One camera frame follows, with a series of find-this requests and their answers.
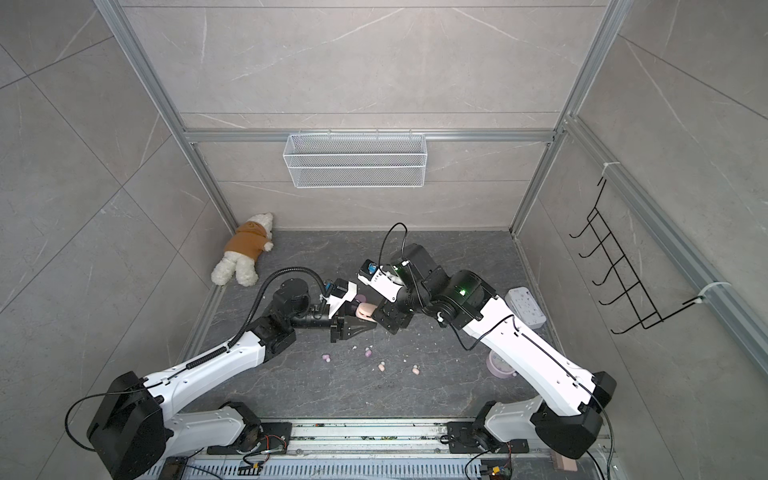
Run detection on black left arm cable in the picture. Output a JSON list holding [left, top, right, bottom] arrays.
[[226, 266, 328, 349]]

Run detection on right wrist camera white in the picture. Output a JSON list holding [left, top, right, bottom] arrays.
[[357, 259, 405, 303]]

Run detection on white wire mesh basket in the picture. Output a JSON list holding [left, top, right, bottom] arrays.
[[283, 133, 428, 189]]

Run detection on peach earbud charging case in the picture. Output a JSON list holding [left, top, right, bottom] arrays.
[[355, 302, 377, 322]]

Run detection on pink box on rail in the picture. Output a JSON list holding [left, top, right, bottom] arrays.
[[551, 452, 578, 472]]

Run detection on white power strip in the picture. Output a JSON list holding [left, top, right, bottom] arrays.
[[504, 287, 547, 330]]

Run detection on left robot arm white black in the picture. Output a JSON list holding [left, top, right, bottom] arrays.
[[86, 278, 372, 479]]

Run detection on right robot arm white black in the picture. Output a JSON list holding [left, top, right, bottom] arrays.
[[358, 244, 616, 459]]

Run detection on black wire hook rack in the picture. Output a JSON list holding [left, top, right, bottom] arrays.
[[568, 177, 705, 335]]

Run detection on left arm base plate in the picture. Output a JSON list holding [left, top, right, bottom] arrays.
[[205, 422, 293, 455]]

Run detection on teddy bear with brown hoodie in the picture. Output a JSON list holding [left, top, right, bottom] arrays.
[[210, 213, 274, 287]]

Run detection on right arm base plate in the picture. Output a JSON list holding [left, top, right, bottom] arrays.
[[439, 421, 530, 454]]

